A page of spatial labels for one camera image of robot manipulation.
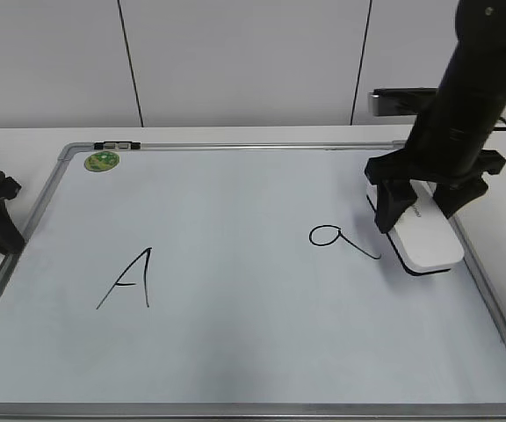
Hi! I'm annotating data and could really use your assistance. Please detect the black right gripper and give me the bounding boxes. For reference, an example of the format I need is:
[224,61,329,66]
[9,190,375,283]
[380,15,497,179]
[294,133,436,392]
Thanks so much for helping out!
[364,149,506,234]

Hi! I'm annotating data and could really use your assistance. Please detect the white whiteboard eraser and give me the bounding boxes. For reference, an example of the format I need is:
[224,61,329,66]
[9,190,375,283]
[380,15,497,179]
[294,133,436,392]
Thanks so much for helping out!
[379,180,465,277]

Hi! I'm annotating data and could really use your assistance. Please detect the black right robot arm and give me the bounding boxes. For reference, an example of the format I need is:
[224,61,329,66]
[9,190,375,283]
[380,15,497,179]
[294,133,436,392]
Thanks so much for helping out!
[365,1,506,233]

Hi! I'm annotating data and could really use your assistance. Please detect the green round magnet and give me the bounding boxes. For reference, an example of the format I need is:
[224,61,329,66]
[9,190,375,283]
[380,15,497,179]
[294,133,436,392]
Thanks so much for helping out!
[83,151,120,172]

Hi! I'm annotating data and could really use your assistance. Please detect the black grey marker clip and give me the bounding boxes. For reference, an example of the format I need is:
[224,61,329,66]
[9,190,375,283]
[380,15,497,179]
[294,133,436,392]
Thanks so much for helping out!
[93,141,141,150]

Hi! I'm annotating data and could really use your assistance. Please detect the aluminium framed whiteboard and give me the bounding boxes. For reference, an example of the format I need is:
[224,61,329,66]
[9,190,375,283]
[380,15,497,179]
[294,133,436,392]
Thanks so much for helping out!
[0,143,506,420]

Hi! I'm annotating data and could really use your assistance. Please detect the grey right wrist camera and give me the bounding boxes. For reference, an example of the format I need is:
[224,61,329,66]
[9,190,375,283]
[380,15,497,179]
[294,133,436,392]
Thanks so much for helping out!
[368,87,437,117]

